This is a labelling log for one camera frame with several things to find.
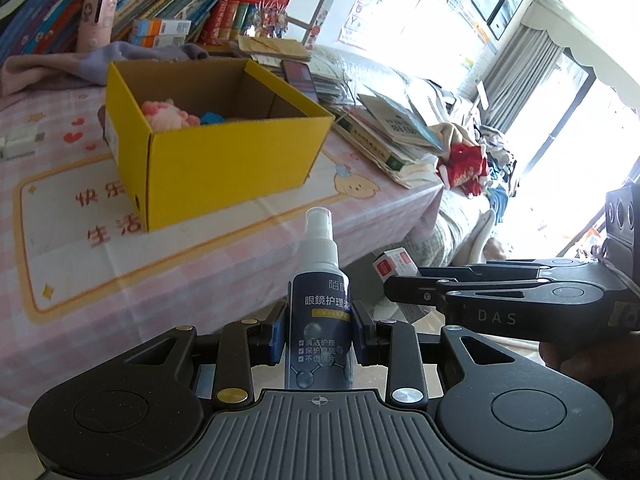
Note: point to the red cloth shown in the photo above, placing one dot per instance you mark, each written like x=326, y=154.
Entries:
x=465, y=170

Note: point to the black smartphone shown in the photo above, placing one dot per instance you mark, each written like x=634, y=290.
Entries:
x=300, y=80

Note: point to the grey curtain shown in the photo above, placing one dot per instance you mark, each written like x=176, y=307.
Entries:
x=525, y=75

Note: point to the pink purple knit cloth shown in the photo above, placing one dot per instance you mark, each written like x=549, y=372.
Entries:
x=100, y=62

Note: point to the pile of clothes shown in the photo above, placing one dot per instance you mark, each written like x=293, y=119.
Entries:
x=497, y=170

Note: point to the white wall chart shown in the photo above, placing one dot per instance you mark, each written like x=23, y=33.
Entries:
x=465, y=25

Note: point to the brown kraft notebook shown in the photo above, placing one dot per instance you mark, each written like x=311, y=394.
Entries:
x=272, y=47

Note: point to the colourful cartoon figure stands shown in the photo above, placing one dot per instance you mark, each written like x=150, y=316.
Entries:
x=270, y=20

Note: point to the yellow cardboard box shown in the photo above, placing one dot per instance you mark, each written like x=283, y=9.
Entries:
x=225, y=170

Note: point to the white scalloped curtain valance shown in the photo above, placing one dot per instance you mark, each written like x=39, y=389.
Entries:
x=575, y=35

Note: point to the pink cylindrical tube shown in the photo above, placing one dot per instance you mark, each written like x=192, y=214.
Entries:
x=97, y=20

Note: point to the beige plush cloth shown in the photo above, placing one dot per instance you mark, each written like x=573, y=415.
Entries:
x=455, y=135

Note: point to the pink alphabet poster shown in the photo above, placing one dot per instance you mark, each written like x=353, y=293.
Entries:
x=380, y=5

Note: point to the stack of books and papers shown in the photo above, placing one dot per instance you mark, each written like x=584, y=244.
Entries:
x=380, y=130

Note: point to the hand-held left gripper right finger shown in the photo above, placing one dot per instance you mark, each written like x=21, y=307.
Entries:
x=361, y=335

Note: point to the pink plush toy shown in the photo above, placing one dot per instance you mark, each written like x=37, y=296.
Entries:
x=162, y=115

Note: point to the small red white box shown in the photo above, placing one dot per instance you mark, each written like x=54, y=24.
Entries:
x=392, y=262

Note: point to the row of blue red books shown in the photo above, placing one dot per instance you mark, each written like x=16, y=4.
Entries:
x=150, y=5

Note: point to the blue white spray bottle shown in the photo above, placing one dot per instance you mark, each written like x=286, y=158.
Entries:
x=320, y=310

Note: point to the pink checked tablecloth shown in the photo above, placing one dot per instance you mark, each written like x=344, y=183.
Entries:
x=200, y=270

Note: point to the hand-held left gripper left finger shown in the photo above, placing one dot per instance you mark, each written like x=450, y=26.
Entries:
x=275, y=335

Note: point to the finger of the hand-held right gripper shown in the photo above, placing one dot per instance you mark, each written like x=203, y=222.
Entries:
x=500, y=269
x=500, y=292

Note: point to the orange white carton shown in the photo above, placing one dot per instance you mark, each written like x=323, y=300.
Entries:
x=162, y=26
x=157, y=41

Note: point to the narrow framed picture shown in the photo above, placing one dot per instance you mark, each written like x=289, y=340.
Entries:
x=507, y=10

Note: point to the blue packet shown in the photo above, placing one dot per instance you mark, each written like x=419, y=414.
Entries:
x=212, y=117

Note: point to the pink cartoon sticker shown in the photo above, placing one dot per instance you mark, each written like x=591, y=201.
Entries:
x=314, y=36

